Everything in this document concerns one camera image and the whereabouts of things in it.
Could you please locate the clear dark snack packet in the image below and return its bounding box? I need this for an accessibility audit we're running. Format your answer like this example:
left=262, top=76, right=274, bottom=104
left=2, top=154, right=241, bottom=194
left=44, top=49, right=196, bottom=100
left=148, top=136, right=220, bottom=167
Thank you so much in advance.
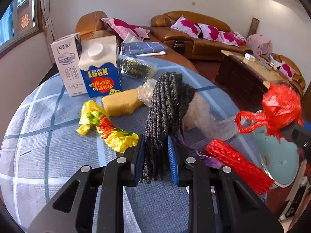
left=118, top=55, right=157, bottom=82

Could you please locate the pink pillow right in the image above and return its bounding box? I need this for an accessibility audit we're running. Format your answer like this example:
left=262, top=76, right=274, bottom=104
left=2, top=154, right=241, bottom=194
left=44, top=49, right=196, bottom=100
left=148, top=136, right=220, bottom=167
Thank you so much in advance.
left=219, top=31, right=247, bottom=47

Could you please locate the clear plastic bag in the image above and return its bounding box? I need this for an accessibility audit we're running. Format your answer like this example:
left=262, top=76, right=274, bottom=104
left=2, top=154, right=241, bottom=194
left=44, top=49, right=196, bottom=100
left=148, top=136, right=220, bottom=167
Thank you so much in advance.
left=137, top=78, right=239, bottom=142

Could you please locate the white milk carton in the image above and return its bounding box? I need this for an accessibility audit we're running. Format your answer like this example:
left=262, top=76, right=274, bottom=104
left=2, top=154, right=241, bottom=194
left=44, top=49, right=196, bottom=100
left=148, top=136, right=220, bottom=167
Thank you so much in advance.
left=51, top=33, right=87, bottom=97

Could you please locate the yellow snack wrapper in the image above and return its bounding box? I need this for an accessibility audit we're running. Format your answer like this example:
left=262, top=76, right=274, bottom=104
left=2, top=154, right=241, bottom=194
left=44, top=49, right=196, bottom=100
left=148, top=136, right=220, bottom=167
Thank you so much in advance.
left=76, top=100, right=139, bottom=154

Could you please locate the blue checked tablecloth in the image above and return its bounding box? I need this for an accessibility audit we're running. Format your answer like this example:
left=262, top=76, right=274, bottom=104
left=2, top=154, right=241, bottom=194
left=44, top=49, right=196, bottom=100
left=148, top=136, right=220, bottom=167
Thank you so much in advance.
left=0, top=56, right=268, bottom=233

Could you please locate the brown leather long sofa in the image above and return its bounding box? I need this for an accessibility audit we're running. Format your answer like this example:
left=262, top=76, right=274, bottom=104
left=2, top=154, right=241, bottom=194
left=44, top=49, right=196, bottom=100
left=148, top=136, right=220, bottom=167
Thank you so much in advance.
left=150, top=10, right=253, bottom=61

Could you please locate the yellow sponge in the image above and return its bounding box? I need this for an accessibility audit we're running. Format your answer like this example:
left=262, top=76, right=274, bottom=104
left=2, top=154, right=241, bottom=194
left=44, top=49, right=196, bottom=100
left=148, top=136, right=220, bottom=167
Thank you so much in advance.
left=102, top=88, right=144, bottom=117

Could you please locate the red mesh bag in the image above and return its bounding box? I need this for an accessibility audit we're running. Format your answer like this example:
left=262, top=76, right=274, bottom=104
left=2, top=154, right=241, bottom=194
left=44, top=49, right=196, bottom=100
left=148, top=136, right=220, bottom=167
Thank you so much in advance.
left=235, top=83, right=304, bottom=139

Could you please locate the wooden board against wall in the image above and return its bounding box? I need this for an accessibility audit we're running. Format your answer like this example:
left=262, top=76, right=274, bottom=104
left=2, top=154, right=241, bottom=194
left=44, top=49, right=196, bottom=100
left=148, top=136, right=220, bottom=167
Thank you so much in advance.
left=247, top=18, right=260, bottom=37

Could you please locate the light blue plastic basin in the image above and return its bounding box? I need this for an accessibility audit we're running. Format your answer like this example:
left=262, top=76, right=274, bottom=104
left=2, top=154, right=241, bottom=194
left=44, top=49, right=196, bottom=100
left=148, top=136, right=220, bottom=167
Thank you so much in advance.
left=253, top=126, right=299, bottom=188

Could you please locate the beige curtain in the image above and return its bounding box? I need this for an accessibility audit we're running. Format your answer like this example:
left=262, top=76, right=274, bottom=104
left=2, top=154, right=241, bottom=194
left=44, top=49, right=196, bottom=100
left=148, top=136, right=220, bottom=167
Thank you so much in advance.
left=40, top=0, right=55, bottom=64

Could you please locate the folded blue checked cloth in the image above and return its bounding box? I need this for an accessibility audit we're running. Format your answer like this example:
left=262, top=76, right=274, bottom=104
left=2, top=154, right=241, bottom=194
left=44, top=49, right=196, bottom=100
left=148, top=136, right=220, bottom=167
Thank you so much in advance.
left=120, top=42, right=168, bottom=56

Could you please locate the dark wooden coffee table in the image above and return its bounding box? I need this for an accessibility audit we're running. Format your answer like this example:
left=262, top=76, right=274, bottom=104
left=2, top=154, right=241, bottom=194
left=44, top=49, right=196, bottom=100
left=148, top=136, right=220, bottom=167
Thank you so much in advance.
left=215, top=50, right=290, bottom=112

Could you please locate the pink pillow on armchair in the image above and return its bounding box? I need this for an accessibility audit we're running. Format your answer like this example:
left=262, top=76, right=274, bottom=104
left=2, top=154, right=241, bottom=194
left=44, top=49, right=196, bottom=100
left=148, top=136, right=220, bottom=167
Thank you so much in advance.
left=279, top=62, right=295, bottom=81

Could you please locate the pink pillow middle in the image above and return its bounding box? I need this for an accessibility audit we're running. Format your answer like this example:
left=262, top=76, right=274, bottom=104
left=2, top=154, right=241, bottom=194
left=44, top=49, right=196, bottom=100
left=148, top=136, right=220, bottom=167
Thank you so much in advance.
left=198, top=23, right=223, bottom=43

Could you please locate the purple snack wrapper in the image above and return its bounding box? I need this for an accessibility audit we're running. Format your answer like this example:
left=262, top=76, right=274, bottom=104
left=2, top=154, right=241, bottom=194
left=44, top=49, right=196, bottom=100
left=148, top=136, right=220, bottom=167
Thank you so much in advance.
left=176, top=129, right=224, bottom=169

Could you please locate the window with frame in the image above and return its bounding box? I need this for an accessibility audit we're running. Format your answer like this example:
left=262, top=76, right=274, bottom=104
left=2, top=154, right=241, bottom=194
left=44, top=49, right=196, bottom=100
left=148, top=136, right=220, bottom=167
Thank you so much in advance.
left=1, top=0, right=43, bottom=57

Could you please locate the pink pillow on chaise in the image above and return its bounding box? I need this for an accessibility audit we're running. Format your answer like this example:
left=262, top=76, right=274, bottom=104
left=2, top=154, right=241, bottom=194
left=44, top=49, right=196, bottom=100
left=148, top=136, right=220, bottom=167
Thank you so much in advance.
left=101, top=17, right=150, bottom=40

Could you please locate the brown leather armchair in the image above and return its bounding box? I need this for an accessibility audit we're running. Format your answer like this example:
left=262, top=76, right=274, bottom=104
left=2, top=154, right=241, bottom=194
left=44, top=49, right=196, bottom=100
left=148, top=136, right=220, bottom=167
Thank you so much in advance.
left=261, top=53, right=306, bottom=97

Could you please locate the pink pillow left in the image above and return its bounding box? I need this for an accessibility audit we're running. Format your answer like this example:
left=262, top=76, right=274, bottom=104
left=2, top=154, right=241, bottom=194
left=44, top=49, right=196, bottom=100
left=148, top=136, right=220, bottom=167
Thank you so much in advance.
left=170, top=15, right=201, bottom=38

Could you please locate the pink covered stool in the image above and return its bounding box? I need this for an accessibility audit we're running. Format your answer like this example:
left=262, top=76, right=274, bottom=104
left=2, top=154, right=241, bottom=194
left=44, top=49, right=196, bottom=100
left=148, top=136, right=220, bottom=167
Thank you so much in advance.
left=247, top=34, right=273, bottom=58

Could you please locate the blue Look milk carton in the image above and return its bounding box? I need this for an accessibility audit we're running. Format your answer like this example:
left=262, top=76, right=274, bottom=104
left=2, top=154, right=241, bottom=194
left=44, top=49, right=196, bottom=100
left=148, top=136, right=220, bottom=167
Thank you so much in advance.
left=79, top=35, right=121, bottom=97

